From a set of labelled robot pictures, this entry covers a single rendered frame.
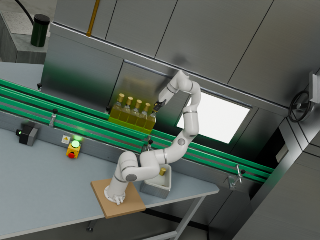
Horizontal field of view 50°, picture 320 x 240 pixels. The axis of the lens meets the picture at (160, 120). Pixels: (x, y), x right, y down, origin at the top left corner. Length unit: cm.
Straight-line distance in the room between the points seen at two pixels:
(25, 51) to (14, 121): 170
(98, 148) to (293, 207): 135
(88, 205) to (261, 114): 128
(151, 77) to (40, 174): 88
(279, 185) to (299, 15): 104
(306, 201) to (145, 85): 130
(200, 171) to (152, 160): 67
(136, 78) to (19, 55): 190
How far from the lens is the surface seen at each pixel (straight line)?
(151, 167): 178
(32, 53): 389
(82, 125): 216
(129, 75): 221
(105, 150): 222
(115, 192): 198
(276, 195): 243
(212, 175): 246
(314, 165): 232
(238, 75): 227
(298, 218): 264
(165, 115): 235
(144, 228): 301
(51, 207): 195
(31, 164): 213
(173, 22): 210
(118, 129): 222
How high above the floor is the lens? 227
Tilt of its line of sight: 32 degrees down
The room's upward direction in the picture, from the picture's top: 25 degrees clockwise
